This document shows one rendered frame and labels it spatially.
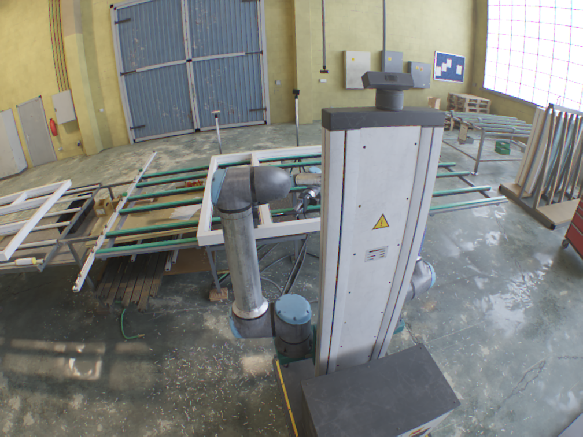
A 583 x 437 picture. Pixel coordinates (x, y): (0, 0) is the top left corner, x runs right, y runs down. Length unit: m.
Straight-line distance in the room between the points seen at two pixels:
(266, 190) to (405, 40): 8.77
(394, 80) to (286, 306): 0.92
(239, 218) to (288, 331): 0.53
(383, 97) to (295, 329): 0.92
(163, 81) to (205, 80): 1.12
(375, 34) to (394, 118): 8.26
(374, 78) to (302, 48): 7.15
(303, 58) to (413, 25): 3.71
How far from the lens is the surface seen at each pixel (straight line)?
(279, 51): 8.14
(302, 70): 7.85
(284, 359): 1.40
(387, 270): 1.01
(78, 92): 8.78
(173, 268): 2.66
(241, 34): 8.02
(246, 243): 1.00
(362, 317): 1.14
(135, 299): 2.48
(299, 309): 1.21
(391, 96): 0.72
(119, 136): 8.94
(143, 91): 8.38
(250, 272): 1.07
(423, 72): 9.58
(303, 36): 7.86
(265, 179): 0.90
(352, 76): 8.49
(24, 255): 3.33
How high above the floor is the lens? 1.91
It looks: 32 degrees down
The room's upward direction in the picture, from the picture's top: 2 degrees counter-clockwise
